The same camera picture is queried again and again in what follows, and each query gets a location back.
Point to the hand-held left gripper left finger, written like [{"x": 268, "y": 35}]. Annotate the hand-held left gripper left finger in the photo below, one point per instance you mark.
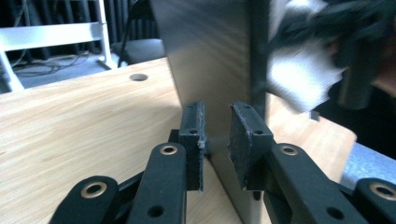
[{"x": 193, "y": 140}]

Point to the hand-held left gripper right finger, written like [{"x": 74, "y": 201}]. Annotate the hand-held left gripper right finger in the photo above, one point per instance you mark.
[{"x": 249, "y": 146}]

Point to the white wiping cloth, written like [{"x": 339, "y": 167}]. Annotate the white wiping cloth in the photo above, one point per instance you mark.
[{"x": 299, "y": 77}]

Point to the panda picture board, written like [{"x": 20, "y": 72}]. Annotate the panda picture board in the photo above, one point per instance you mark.
[{"x": 211, "y": 62}]

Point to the grey round table grommet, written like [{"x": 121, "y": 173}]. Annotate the grey round table grommet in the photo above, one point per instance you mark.
[{"x": 138, "y": 77}]

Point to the black folding chair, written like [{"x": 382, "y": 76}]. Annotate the black folding chair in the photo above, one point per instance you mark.
[{"x": 140, "y": 49}]

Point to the dark curtain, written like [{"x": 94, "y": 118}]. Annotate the dark curtain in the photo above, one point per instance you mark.
[{"x": 118, "y": 15}]

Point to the white metal stand frame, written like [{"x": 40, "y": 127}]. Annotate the white metal stand frame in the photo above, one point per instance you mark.
[{"x": 49, "y": 35}]

